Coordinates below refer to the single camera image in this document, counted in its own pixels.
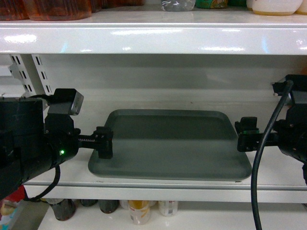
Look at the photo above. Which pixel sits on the dark oolong tea bottle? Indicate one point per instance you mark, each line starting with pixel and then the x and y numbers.
pixel 108 206

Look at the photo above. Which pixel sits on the grey rectangular serving tray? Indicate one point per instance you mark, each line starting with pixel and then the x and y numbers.
pixel 172 145

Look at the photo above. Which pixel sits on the white upper shelf board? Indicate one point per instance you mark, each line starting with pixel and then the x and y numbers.
pixel 148 30

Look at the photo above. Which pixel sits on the orange juice bottle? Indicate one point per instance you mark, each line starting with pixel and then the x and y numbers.
pixel 139 211
pixel 168 208

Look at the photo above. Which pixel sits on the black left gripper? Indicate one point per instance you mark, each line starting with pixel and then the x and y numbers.
pixel 62 139

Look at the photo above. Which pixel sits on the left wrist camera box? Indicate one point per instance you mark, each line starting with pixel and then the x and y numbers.
pixel 65 102

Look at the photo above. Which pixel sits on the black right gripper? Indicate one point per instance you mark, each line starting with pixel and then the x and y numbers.
pixel 249 136

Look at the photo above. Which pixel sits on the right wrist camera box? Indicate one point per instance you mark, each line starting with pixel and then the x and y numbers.
pixel 298 93

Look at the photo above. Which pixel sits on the right orange juice bottle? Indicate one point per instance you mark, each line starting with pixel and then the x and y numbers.
pixel 168 208

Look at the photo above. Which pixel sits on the white slotted shelf upright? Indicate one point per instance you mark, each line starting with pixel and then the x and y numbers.
pixel 30 71

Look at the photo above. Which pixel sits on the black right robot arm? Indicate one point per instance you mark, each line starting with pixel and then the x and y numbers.
pixel 297 116

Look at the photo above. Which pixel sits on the front orange juice bottle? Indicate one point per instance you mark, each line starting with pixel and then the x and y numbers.
pixel 139 211

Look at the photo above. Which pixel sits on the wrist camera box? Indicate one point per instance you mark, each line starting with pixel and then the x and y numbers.
pixel 298 93
pixel 65 102

